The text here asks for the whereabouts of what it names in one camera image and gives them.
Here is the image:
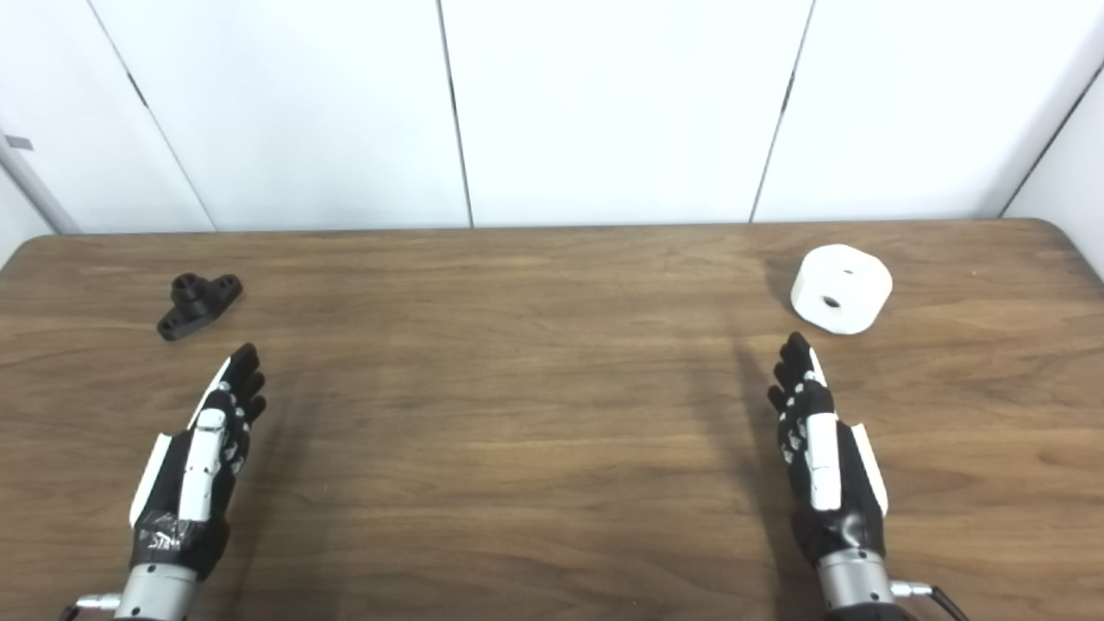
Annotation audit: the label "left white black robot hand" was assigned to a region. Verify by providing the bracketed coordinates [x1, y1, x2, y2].
[129, 343, 267, 580]

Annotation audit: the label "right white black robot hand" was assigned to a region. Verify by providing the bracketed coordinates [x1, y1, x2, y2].
[768, 332, 889, 570]

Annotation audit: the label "black flanged holder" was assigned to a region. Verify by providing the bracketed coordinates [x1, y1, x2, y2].
[157, 273, 244, 342]

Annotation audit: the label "white block with holes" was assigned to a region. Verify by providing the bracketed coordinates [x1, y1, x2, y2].
[790, 244, 894, 336]

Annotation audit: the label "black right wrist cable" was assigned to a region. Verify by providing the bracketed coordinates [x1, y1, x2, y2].
[890, 581, 972, 621]

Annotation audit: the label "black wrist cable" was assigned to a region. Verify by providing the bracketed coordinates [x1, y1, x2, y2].
[59, 593, 122, 621]
[890, 581, 972, 621]

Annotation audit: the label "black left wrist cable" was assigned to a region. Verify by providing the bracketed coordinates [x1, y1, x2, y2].
[59, 593, 122, 621]

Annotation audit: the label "grey wall corner post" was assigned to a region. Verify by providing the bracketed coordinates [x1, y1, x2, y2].
[0, 129, 80, 235]

